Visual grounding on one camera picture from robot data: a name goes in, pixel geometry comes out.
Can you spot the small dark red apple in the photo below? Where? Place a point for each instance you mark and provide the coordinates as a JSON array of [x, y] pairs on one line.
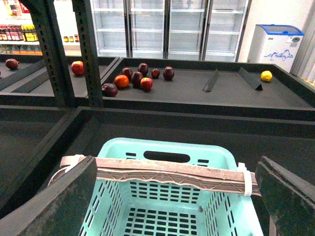
[[155, 73]]

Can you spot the turquoise plastic shopping basket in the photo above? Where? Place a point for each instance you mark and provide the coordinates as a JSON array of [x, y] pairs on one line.
[[136, 208]]

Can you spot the shelf of bottles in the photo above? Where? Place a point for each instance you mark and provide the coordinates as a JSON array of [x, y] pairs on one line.
[[18, 34]]

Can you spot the dark red apple centre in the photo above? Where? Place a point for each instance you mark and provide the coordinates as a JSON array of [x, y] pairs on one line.
[[136, 79]]

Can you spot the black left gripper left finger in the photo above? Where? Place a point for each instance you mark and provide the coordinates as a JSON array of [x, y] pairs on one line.
[[57, 210]]

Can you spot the black divider right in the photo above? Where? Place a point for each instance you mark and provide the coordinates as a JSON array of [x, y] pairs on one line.
[[250, 79]]

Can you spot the white blue chest freezer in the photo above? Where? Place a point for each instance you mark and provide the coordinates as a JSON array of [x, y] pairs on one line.
[[275, 44]]

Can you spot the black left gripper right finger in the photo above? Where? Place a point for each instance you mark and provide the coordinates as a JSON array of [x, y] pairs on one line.
[[289, 199]]

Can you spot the red apple small front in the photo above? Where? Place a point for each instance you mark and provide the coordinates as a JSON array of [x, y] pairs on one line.
[[146, 83]]

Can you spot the white zip tie right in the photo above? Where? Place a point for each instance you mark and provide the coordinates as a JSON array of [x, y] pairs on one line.
[[247, 178]]

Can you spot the white zip tie left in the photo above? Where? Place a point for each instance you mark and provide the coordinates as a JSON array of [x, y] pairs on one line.
[[74, 160]]

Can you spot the dark red apple back top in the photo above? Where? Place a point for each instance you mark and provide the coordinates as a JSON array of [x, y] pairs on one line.
[[143, 69]]

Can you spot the glass door refrigerator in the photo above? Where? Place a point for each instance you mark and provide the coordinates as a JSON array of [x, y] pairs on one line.
[[210, 30]]

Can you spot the black metal upright post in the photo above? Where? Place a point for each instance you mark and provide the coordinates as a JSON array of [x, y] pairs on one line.
[[44, 19], [86, 33]]

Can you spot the red yellow apple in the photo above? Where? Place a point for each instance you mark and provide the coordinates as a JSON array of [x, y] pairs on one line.
[[77, 67]]

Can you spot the dark red apple right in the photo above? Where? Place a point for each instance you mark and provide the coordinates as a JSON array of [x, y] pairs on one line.
[[168, 73]]

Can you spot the orange tomato fruit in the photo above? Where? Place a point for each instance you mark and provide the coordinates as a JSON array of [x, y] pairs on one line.
[[121, 81]]

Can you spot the dark red apple front left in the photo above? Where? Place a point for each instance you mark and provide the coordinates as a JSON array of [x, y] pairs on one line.
[[109, 90]]

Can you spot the black metal upright post left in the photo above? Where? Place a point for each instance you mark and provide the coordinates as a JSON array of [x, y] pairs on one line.
[[44, 19]]

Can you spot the black metal upright post right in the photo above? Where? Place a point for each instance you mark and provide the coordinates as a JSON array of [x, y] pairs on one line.
[[86, 33]]

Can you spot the black divider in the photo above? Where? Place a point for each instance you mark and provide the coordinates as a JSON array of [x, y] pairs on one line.
[[211, 82], [250, 79]]

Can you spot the black divider left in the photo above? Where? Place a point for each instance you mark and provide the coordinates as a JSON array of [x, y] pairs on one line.
[[211, 82]]

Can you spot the dark red apple back left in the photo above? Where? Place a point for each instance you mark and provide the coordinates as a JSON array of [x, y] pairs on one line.
[[127, 72]]

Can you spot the white zip tie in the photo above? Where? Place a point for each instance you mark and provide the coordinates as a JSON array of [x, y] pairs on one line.
[[247, 178], [74, 160]]

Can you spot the black produce tray right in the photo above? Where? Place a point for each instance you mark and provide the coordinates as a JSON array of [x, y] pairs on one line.
[[217, 88]]

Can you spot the black produce tray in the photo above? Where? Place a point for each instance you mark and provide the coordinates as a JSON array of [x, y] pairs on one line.
[[217, 88], [29, 84]]

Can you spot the dark red fruit far left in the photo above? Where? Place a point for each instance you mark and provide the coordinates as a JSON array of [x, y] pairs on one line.
[[11, 64]]

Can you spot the black produce tray left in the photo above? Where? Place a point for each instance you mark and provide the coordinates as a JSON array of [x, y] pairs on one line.
[[29, 84]]

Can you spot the yellow lemon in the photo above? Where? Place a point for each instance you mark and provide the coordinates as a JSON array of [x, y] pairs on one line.
[[266, 76]]

